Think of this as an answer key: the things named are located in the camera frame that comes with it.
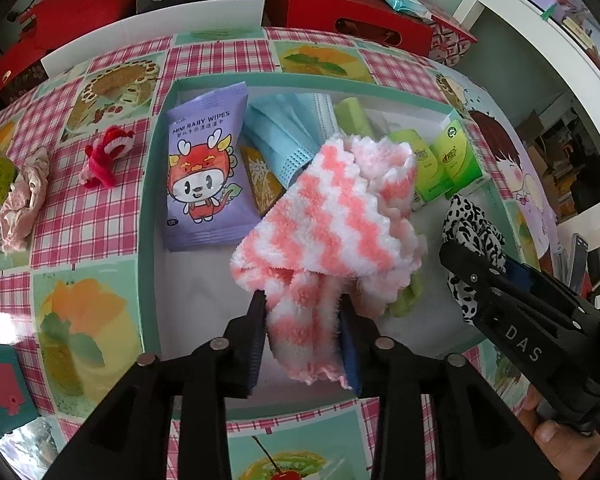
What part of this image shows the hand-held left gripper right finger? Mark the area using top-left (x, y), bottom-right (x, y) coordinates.
top-left (337, 295), bottom-right (561, 480)

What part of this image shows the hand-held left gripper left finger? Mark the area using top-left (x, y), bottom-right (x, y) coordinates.
top-left (45, 292), bottom-right (268, 480)

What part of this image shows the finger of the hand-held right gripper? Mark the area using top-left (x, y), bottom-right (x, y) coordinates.
top-left (504, 259), bottom-right (597, 314)
top-left (439, 241), bottom-right (581, 332)

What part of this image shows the leopard print scrunchie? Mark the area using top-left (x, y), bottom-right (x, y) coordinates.
top-left (441, 194), bottom-right (508, 326)

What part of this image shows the shallow teal box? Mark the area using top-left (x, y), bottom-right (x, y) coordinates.
top-left (139, 72), bottom-right (511, 421)

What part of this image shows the pink white fluffy towel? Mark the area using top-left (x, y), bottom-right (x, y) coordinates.
top-left (230, 134), bottom-right (428, 391)

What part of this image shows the blue face mask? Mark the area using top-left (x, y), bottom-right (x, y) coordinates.
top-left (242, 92), bottom-right (338, 186)

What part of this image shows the person's right hand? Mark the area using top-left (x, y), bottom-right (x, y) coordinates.
top-left (522, 387), bottom-right (600, 480)

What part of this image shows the yellow brown packet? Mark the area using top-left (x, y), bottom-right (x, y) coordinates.
top-left (239, 144), bottom-right (286, 218)

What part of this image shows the purple wet wipes packet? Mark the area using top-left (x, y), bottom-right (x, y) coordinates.
top-left (164, 82), bottom-right (263, 252)

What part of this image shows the green cloth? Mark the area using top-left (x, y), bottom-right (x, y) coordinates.
top-left (334, 97), bottom-right (426, 318)

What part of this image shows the pink checkered printed tablecloth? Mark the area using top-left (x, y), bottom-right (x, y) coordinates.
top-left (0, 25), bottom-right (576, 480)

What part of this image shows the red patterned box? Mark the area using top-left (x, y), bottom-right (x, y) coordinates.
top-left (427, 10), bottom-right (478, 68)

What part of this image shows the white shelf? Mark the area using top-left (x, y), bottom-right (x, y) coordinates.
top-left (452, 0), bottom-right (600, 126)

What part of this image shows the red white scrunchie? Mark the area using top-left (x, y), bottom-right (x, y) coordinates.
top-left (79, 126), bottom-right (135, 190)

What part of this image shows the teal glossy packet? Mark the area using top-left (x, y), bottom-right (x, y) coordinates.
top-left (0, 342), bottom-right (40, 438)

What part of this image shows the pink scrunchie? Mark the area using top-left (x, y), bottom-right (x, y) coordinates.
top-left (0, 146), bottom-right (51, 253)

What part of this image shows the teal wipes pack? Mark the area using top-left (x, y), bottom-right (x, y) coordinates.
top-left (377, 0), bottom-right (433, 18)

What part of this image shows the red box with window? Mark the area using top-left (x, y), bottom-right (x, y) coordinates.
top-left (265, 0), bottom-right (433, 56)

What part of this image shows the white board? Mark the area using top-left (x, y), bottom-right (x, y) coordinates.
top-left (40, 0), bottom-right (266, 78)

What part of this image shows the brown floral box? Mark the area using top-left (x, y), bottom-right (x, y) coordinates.
top-left (0, 62), bottom-right (48, 106)

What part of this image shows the large red gift box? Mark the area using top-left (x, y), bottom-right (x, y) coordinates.
top-left (0, 0), bottom-right (173, 111)

